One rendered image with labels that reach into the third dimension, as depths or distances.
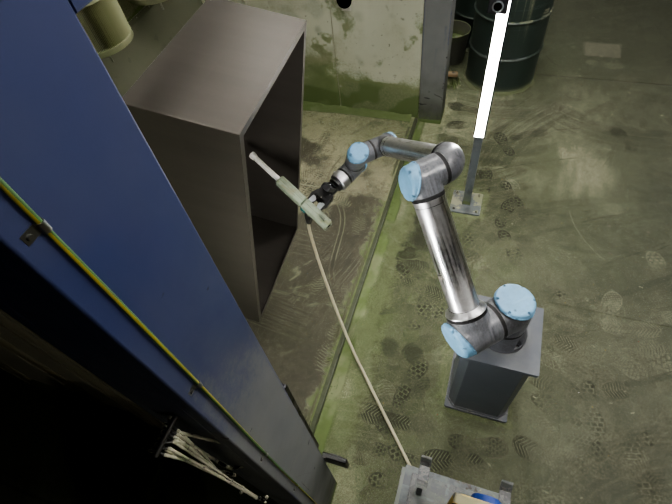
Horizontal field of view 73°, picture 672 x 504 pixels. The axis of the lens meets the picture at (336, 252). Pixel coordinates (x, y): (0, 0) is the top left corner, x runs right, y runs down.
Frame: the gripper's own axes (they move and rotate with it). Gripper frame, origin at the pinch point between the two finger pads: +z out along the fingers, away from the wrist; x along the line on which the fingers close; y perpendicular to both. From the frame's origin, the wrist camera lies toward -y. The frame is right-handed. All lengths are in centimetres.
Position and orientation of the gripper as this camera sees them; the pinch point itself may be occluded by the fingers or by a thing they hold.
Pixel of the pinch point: (307, 211)
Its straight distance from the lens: 205.0
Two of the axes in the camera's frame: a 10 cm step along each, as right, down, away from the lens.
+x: -7.4, -6.7, 1.1
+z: -6.7, 7.0, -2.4
